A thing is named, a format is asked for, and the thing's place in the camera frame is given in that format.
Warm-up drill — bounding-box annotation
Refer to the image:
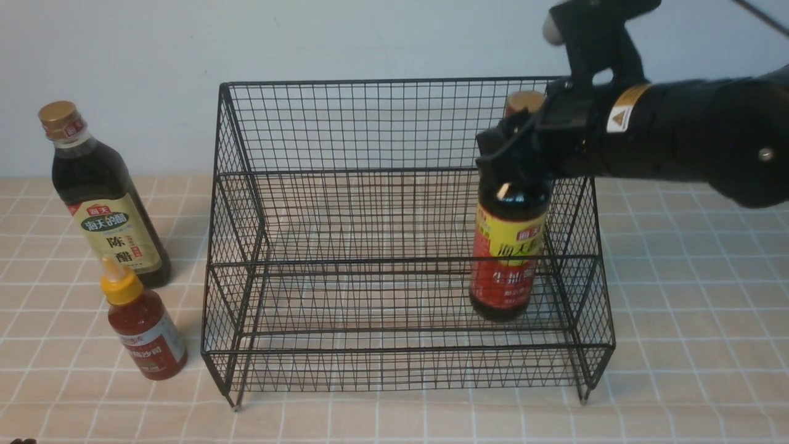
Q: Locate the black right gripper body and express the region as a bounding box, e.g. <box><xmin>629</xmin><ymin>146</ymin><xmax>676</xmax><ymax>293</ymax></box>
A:
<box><xmin>476</xmin><ymin>78</ymin><xmax>608</xmax><ymax>189</ymax></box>

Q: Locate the soy sauce bottle red label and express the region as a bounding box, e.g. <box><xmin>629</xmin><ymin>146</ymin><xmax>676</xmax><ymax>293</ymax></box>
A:
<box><xmin>468</xmin><ymin>90</ymin><xmax>553</xmax><ymax>323</ymax></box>

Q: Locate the chili sauce bottle yellow cap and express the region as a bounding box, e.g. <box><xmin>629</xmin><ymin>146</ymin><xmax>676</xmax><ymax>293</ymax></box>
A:
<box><xmin>100</xmin><ymin>255</ymin><xmax>188</xmax><ymax>381</ymax></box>

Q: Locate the vinegar bottle gold cap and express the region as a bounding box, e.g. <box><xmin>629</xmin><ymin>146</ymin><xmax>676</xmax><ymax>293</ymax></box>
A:
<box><xmin>38</xmin><ymin>101</ymin><xmax>172</xmax><ymax>289</ymax></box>

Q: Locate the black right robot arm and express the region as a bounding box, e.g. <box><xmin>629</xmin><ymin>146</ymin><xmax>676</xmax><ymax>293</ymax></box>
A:
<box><xmin>476</xmin><ymin>67</ymin><xmax>788</xmax><ymax>210</ymax></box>

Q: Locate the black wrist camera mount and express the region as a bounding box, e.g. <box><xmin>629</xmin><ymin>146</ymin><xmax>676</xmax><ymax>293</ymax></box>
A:
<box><xmin>542</xmin><ymin>1</ymin><xmax>661</xmax><ymax>94</ymax></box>

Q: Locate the black wire mesh shelf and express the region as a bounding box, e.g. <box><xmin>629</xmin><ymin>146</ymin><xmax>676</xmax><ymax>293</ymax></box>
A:
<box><xmin>200</xmin><ymin>76</ymin><xmax>615</xmax><ymax>407</ymax></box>

